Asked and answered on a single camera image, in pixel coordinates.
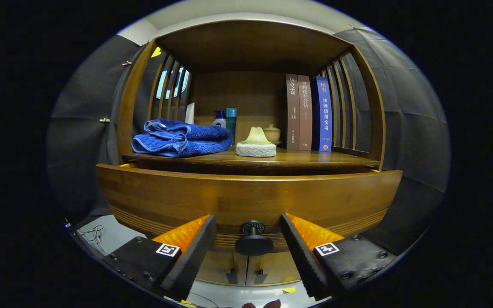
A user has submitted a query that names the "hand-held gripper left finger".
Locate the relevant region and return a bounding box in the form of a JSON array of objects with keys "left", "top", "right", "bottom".
[{"left": 103, "top": 215, "right": 216, "bottom": 301}]

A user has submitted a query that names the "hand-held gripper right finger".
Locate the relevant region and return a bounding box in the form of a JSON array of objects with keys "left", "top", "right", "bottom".
[{"left": 281, "top": 213, "right": 397, "bottom": 300}]

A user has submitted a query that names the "wooden drawer with black knob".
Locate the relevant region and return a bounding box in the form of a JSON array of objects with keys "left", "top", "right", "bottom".
[{"left": 96, "top": 163, "right": 403, "bottom": 257}]

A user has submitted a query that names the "green scrub brush white sponge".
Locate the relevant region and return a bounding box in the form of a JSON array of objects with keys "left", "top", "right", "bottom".
[{"left": 235, "top": 127, "right": 277, "bottom": 158}]

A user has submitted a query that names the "wooden cabinet door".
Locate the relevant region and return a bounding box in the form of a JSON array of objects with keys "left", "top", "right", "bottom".
[
  {"left": 246, "top": 250, "right": 303, "bottom": 286},
  {"left": 195, "top": 250, "right": 247, "bottom": 286}
]

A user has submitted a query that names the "wooden countertop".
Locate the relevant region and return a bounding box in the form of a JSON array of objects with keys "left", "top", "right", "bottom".
[{"left": 122, "top": 145, "right": 380, "bottom": 168}]

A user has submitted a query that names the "wooden cabinet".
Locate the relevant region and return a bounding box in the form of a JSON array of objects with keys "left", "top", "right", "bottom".
[{"left": 96, "top": 19, "right": 403, "bottom": 287}]

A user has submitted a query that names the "blue folded towel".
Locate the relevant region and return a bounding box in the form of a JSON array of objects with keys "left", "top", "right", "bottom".
[{"left": 132, "top": 118, "right": 233, "bottom": 158}]

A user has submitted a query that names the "beige lidded tea cup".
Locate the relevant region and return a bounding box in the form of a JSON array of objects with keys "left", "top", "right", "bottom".
[{"left": 263, "top": 124, "right": 282, "bottom": 146}]

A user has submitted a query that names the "teal clear bottle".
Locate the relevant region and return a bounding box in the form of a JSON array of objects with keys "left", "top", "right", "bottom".
[{"left": 226, "top": 108, "right": 238, "bottom": 144}]

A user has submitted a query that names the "blue book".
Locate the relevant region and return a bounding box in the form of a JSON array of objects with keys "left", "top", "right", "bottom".
[{"left": 312, "top": 76, "right": 333, "bottom": 153}]

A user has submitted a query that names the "reddish brown book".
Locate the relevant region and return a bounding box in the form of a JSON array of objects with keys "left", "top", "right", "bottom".
[{"left": 297, "top": 75, "right": 313, "bottom": 151}]

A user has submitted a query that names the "dark brown book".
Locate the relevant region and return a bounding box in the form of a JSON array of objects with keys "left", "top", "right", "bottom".
[{"left": 285, "top": 74, "right": 301, "bottom": 150}]

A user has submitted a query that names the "bundle of thin cables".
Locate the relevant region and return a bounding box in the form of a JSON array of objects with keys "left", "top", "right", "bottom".
[{"left": 77, "top": 225, "right": 108, "bottom": 255}]

